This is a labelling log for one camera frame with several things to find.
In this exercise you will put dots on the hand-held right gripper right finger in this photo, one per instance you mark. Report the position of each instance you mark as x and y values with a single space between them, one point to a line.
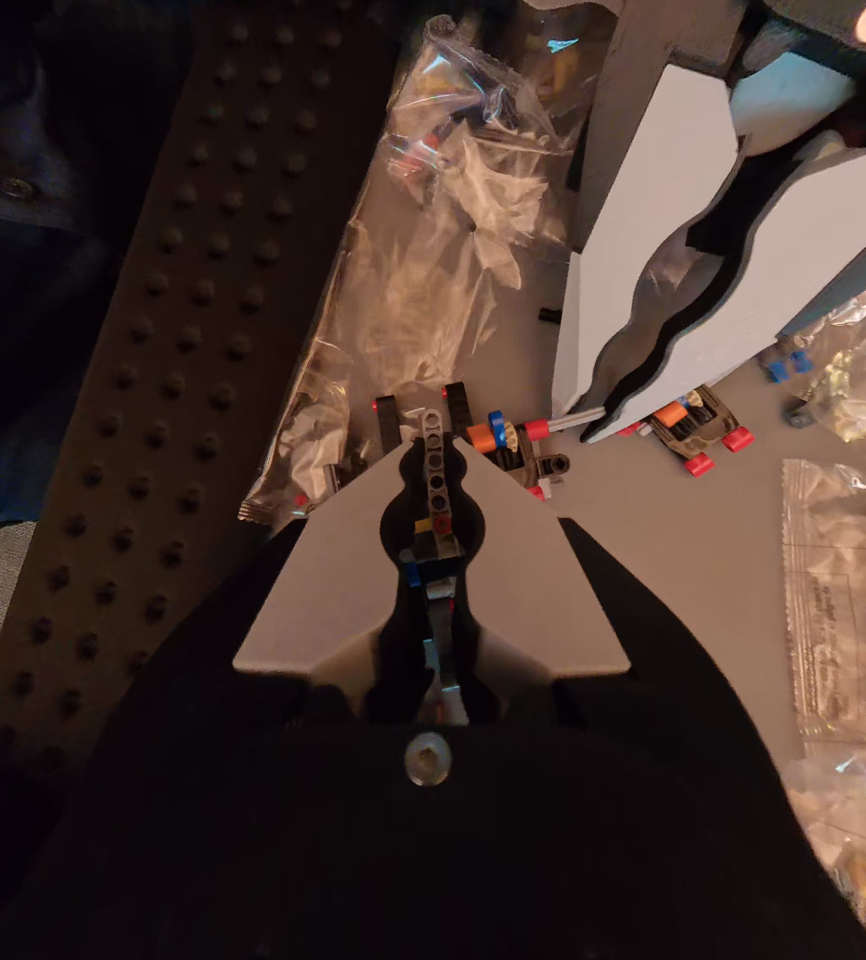
545 592

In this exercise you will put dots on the multicoloured lego assembly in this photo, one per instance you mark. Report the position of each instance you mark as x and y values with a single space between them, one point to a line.
433 465

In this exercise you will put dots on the empty clear zip bag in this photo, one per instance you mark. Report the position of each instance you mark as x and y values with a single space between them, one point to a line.
403 300

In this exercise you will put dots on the dark perforated board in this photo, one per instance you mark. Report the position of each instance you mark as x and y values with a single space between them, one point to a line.
178 375

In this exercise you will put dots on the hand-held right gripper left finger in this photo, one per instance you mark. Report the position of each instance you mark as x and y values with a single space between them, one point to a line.
320 592

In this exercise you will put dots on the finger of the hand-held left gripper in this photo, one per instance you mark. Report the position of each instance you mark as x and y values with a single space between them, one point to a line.
778 262
643 225

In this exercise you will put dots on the blue lego connector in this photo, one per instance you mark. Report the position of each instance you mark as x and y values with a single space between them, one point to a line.
776 370
799 361

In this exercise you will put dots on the clear bag black orange parts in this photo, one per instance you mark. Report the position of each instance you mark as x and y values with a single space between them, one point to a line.
830 562

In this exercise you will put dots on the clear bag of mixed parts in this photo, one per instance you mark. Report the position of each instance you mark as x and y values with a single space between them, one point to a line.
860 360

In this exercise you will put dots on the small dark grey lego piece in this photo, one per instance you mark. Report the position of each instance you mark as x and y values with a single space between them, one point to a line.
799 418

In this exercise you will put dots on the person's dark clothing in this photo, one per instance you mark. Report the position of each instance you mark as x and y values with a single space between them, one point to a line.
28 225

